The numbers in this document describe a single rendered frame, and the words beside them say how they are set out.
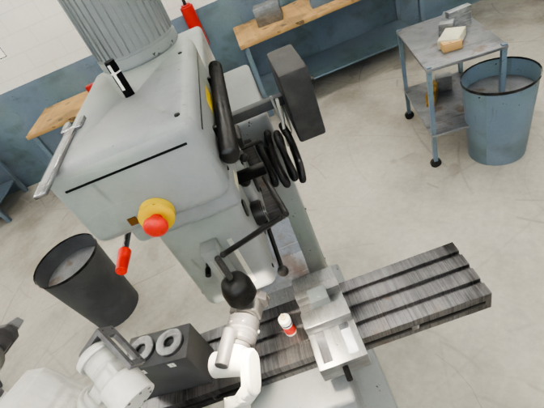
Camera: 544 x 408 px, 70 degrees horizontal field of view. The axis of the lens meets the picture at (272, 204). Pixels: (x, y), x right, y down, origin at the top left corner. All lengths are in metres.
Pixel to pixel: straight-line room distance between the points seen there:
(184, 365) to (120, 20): 0.96
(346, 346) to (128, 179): 0.84
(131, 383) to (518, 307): 2.15
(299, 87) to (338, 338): 0.74
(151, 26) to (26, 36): 4.52
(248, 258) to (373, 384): 1.27
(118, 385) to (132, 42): 0.67
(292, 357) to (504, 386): 1.24
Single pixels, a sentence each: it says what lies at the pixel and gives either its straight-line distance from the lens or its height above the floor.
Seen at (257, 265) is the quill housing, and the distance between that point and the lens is 0.98.
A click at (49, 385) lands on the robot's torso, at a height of 1.63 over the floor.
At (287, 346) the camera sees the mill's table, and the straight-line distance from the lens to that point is 1.37.
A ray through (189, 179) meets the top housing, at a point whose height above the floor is 1.80.
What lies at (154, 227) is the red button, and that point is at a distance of 0.64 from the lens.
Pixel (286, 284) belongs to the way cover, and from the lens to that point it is 1.56.
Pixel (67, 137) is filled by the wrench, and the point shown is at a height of 1.90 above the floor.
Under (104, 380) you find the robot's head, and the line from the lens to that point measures 0.69.
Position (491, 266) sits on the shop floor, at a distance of 2.66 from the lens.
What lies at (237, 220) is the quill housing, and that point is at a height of 1.57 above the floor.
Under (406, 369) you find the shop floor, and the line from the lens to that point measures 2.32.
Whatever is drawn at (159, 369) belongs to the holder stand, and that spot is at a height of 1.12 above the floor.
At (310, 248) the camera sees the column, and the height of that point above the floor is 0.91.
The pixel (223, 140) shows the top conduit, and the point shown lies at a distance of 0.68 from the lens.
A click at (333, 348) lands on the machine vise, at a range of 1.25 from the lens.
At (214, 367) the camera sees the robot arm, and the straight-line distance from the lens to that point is 1.07.
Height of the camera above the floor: 2.12
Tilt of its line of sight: 39 degrees down
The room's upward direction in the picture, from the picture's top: 25 degrees counter-clockwise
